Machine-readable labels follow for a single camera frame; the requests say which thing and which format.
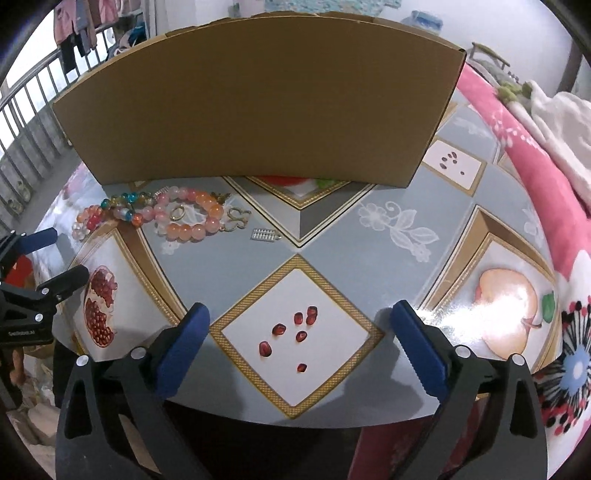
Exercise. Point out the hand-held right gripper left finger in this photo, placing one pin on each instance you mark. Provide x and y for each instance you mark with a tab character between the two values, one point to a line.
184	353

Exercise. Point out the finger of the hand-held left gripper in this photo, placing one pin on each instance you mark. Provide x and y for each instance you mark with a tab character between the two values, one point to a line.
39	240
69	279

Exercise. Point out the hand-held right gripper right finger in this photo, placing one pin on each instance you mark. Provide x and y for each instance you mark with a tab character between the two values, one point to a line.
420	355

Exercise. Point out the gold curly pendant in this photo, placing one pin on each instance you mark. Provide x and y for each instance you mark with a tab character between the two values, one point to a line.
235	225

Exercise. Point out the silver abacus charm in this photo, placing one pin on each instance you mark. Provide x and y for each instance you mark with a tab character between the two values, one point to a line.
264	234

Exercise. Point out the small gold charm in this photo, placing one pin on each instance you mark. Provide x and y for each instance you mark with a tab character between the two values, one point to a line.
221	197

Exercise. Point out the brown cardboard box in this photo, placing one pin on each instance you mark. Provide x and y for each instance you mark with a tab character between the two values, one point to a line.
258	106

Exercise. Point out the pale slipper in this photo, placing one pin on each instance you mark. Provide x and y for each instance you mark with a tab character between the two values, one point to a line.
21	191
11	206

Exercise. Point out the fruit print tablecloth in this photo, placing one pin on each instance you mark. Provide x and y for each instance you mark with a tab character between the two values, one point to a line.
369	258

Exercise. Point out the metal balcony railing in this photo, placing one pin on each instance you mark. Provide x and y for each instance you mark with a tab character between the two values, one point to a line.
32	129

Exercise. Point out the clothes on drying rack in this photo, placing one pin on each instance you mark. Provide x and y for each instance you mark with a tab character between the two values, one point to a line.
69	23

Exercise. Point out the pink floral blanket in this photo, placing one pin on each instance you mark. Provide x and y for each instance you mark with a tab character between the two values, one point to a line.
521	152

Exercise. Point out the green plush toy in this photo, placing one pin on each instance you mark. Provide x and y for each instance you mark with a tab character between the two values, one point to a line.
512	90

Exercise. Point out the wooden chair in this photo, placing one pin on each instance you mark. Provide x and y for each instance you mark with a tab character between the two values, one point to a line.
489	53

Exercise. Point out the blue water dispenser bottle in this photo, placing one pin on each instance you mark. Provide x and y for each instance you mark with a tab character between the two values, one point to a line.
427	21

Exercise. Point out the teal patterned wall hanging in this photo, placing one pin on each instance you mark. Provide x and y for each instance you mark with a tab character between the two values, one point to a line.
332	5

